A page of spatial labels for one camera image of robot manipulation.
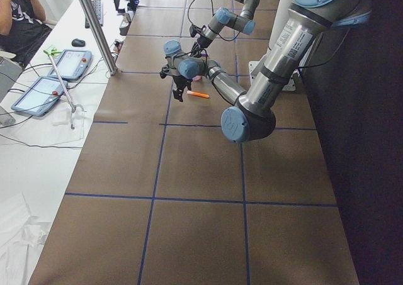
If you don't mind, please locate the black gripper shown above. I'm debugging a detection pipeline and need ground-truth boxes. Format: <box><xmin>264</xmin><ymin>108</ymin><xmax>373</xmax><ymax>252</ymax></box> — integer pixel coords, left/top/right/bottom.
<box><xmin>172</xmin><ymin>76</ymin><xmax>192</xmax><ymax>102</ymax></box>
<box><xmin>190</xmin><ymin>38</ymin><xmax>209</xmax><ymax>58</ymax></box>

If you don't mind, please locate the orange highlighter pen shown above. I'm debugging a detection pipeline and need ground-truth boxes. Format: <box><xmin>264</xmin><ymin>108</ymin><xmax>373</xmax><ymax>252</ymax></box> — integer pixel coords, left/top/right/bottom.
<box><xmin>186</xmin><ymin>91</ymin><xmax>210</xmax><ymax>99</ymax></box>

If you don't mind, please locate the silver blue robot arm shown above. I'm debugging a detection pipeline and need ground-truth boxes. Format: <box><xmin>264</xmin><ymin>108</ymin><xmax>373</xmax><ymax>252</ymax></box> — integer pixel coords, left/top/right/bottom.
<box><xmin>160</xmin><ymin>0</ymin><xmax>372</xmax><ymax>143</ymax></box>

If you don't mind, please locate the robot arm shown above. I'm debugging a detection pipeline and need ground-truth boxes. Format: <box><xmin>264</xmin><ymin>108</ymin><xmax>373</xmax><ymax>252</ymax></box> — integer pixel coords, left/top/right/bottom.
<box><xmin>190</xmin><ymin>0</ymin><xmax>260</xmax><ymax>58</ymax></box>

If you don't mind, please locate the black keyboard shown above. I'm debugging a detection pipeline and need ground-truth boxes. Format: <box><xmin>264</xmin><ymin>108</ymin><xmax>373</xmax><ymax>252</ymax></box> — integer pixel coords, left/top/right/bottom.
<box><xmin>91</xmin><ymin>0</ymin><xmax>104</xmax><ymax>26</ymax></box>

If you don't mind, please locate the far blue teach pendant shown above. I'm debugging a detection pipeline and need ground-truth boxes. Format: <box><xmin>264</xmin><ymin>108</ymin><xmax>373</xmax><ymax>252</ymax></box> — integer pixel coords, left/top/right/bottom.
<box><xmin>52</xmin><ymin>49</ymin><xmax>92</xmax><ymax>81</ymax></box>

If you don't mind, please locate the blue teach pendant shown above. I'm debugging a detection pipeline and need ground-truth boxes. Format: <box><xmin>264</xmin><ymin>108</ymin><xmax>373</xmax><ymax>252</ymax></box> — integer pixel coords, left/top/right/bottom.
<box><xmin>52</xmin><ymin>49</ymin><xmax>92</xmax><ymax>81</ymax></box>
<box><xmin>11</xmin><ymin>76</ymin><xmax>64</xmax><ymax>116</ymax></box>

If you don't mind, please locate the black computer mouse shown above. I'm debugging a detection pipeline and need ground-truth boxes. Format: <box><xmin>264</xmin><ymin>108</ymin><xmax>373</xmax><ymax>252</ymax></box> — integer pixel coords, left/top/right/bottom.
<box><xmin>71</xmin><ymin>38</ymin><xmax>86</xmax><ymax>47</ymax></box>

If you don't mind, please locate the grey reacher grabber tool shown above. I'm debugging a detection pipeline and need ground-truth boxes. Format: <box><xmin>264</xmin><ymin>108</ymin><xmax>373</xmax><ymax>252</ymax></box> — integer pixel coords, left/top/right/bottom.
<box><xmin>43</xmin><ymin>45</ymin><xmax>84</xmax><ymax>130</ymax></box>

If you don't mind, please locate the near blue teach pendant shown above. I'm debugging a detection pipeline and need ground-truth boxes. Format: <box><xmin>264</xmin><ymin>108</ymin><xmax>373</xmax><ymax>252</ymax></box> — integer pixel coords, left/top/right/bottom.
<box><xmin>11</xmin><ymin>76</ymin><xmax>64</xmax><ymax>116</ymax></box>

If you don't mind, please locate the seated person in black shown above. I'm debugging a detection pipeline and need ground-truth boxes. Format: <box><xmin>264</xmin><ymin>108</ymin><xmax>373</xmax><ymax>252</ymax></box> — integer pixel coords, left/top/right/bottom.
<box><xmin>1</xmin><ymin>0</ymin><xmax>52</xmax><ymax>67</ymax></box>

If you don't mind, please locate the crumpled white tissue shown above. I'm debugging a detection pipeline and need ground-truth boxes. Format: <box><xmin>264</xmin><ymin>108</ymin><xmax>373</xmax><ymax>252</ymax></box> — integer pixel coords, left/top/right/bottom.
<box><xmin>21</xmin><ymin>223</ymin><xmax>49</xmax><ymax>247</ymax></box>

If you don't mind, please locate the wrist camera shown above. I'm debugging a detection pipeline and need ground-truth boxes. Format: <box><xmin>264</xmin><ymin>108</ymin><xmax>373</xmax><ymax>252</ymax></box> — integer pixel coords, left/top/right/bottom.
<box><xmin>159</xmin><ymin>65</ymin><xmax>172</xmax><ymax>79</ymax></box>
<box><xmin>189</xmin><ymin>24</ymin><xmax>205</xmax><ymax>38</ymax></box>

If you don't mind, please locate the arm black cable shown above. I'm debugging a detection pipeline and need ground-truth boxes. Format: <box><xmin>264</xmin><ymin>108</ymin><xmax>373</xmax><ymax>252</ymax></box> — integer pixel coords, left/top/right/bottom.
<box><xmin>187</xmin><ymin>0</ymin><xmax>240</xmax><ymax>42</ymax></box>

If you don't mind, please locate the aluminium frame post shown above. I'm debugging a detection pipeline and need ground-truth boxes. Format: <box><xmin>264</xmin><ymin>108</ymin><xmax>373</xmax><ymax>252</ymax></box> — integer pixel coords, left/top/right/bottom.
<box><xmin>79</xmin><ymin>0</ymin><xmax>118</xmax><ymax>76</ymax></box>

